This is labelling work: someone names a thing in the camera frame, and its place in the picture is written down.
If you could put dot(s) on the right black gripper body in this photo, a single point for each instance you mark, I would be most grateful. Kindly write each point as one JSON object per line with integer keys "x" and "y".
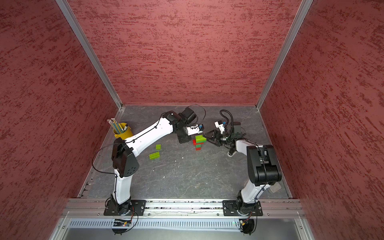
{"x": 222, "y": 139}

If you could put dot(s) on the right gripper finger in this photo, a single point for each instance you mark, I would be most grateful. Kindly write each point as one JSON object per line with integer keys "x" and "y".
{"x": 212, "y": 141}
{"x": 209, "y": 134}

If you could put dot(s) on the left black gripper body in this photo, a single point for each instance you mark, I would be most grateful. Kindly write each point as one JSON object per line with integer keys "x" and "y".
{"x": 183, "y": 136}

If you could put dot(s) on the red long lego brick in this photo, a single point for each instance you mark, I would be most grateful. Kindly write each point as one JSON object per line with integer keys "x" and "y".
{"x": 195, "y": 143}

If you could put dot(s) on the lime long lego brick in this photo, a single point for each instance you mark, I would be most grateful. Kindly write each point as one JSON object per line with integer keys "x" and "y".
{"x": 154, "y": 156}

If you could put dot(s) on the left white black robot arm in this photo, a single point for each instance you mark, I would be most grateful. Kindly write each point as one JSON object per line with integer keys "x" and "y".
{"x": 126, "y": 151}

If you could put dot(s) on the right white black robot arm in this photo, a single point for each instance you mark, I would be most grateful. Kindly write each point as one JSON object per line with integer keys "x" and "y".
{"x": 262, "y": 164}

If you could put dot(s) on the yellow pencil cup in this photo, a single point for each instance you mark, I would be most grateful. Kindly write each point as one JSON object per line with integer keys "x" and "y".
{"x": 127, "y": 132}

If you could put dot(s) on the grey eraser block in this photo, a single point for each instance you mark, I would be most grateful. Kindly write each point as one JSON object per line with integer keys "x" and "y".
{"x": 275, "y": 187}

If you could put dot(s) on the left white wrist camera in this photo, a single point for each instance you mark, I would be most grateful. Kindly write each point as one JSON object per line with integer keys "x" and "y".
{"x": 194, "y": 130}

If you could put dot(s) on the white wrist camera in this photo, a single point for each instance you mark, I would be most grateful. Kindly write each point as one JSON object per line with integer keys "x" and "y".
{"x": 194, "y": 130}
{"x": 221, "y": 126}

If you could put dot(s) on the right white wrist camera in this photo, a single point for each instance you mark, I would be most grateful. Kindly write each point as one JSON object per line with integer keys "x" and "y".
{"x": 221, "y": 126}

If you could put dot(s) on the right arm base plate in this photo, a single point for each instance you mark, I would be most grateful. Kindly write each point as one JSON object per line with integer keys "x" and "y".
{"x": 236, "y": 208}

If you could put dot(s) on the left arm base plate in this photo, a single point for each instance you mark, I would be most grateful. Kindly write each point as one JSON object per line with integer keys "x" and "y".
{"x": 128, "y": 208}

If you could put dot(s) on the aluminium rail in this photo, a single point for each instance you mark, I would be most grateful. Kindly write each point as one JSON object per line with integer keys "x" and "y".
{"x": 188, "y": 208}

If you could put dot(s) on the white perforated cable duct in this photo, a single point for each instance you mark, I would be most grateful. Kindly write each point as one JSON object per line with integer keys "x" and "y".
{"x": 168, "y": 224}

